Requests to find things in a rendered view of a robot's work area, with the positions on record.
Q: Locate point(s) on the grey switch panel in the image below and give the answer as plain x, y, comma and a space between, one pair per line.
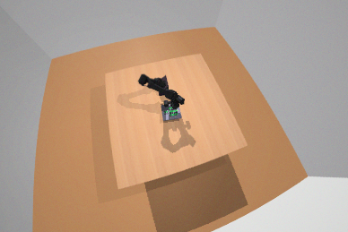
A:
169, 113

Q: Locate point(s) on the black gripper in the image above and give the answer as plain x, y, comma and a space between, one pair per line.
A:
166, 103

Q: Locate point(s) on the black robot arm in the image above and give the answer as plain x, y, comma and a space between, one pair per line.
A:
158, 84

